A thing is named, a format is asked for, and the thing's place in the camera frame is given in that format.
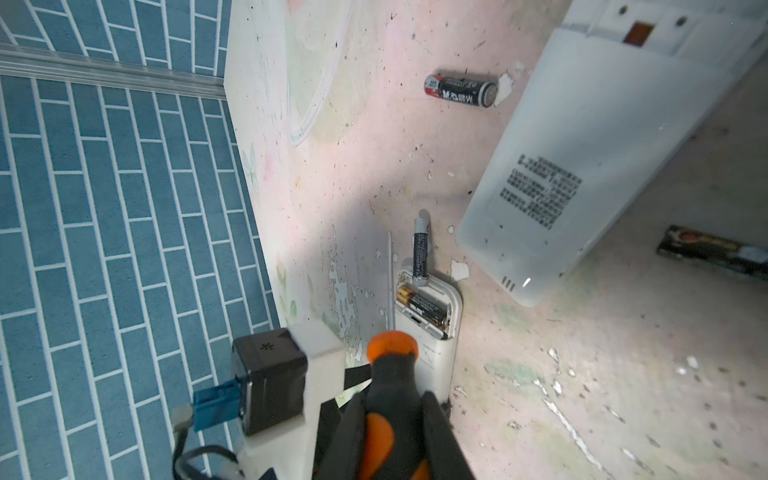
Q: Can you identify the orange black screwdriver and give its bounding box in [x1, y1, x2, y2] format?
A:
[360, 328, 430, 479]

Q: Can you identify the white air conditioner remote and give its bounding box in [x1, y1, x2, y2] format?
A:
[457, 1, 767, 307]

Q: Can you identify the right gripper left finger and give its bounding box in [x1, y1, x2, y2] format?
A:
[314, 393, 366, 480]

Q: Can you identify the black red AAA battery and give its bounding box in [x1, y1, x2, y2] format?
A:
[424, 74, 498, 108]

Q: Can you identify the black silver AAA battery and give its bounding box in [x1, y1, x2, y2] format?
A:
[412, 216, 429, 287]

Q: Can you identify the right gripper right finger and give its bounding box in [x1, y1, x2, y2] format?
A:
[422, 391, 475, 480]

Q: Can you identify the grey buttoned remote control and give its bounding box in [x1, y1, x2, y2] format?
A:
[394, 266, 463, 408]

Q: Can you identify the black gold AAA battery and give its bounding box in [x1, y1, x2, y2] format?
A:
[656, 225, 767, 280]

